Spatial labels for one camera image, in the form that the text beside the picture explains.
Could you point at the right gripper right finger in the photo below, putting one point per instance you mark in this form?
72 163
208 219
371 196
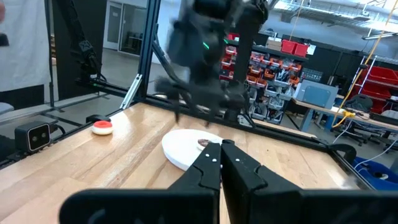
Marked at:
264 202

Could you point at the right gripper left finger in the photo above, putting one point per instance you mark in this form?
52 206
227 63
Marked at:
186 205

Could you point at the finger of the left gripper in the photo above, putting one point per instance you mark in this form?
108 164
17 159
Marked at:
224 100
174 88

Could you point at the small chocolate iced donut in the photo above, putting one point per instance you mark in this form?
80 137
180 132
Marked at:
203 142

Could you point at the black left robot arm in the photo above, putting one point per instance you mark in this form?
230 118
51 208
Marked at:
248 37

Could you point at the shelf with parts bins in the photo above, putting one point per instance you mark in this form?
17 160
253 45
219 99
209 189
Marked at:
270 77

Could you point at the white round plate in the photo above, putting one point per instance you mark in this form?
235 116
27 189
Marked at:
180 146

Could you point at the cardboard box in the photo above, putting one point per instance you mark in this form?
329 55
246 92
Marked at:
274 43

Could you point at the white glass door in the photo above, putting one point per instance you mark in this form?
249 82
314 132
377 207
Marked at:
124 28

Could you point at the small red iced donut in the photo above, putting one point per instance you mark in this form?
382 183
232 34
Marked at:
102 127

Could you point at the red storage bin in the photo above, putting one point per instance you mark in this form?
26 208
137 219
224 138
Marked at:
301 49
288 46

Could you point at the grey metal box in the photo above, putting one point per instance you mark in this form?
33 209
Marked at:
317 93

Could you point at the wooden workbench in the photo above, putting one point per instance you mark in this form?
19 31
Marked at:
320 109

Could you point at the blue plastic bin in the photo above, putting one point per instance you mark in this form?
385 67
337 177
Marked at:
367 179

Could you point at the person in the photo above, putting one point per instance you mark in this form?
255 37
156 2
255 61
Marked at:
25 46

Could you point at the black aluminium table frame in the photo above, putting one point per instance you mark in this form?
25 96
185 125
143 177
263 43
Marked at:
149 46

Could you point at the black table-level camera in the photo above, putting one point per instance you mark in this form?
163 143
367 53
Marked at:
32 137

